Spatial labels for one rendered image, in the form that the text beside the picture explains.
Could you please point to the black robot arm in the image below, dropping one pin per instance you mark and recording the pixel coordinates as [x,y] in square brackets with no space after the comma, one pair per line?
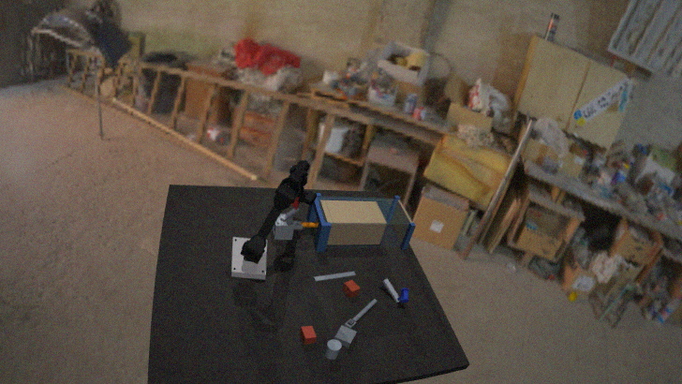
[284,197]

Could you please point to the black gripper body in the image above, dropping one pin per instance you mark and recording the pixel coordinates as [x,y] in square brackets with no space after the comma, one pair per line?
[307,197]

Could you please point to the red box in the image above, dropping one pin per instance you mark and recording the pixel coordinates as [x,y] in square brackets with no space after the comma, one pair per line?
[308,335]
[351,288]

